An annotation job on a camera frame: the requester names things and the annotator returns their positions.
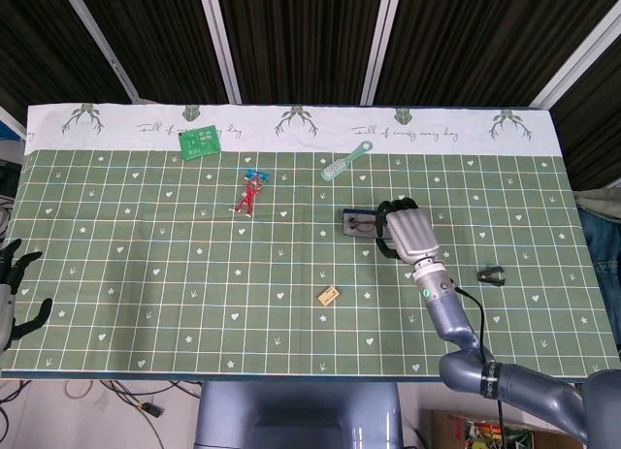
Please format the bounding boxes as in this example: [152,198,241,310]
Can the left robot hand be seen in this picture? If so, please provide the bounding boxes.
[0,238,53,346]

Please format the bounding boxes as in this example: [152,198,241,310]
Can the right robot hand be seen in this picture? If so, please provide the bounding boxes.
[373,196,441,266]

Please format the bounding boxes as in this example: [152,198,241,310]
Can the blue folding glasses case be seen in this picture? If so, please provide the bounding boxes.
[342,208,394,239]

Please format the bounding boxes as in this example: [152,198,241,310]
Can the cardboard box with colourful items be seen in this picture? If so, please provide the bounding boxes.
[421,408,586,449]

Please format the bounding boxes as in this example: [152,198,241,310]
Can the mint green brush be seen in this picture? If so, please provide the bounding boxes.
[319,141,375,181]

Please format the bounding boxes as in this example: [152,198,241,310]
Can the red and blue plastic toy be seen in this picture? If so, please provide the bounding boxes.
[234,169,271,218]

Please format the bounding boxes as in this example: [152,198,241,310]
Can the blue jeans clothing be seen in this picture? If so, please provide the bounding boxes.
[574,189,621,348]

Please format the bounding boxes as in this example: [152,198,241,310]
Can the green grid tablecloth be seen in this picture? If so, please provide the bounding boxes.
[0,103,621,378]

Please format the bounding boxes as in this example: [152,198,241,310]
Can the blue-grey robot torso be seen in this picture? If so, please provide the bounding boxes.
[193,380,405,449]

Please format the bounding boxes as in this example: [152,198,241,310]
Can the green circuit board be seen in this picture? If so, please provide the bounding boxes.
[178,124,222,162]

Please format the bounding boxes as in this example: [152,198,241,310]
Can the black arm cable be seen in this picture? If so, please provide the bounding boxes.
[453,286,506,449]

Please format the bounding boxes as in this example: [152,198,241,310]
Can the tangle of floor cables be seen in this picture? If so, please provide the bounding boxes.
[0,379,203,449]

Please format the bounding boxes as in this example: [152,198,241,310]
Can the white partition post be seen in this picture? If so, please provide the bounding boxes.
[196,0,243,105]
[57,0,143,105]
[359,0,407,106]
[528,0,621,109]

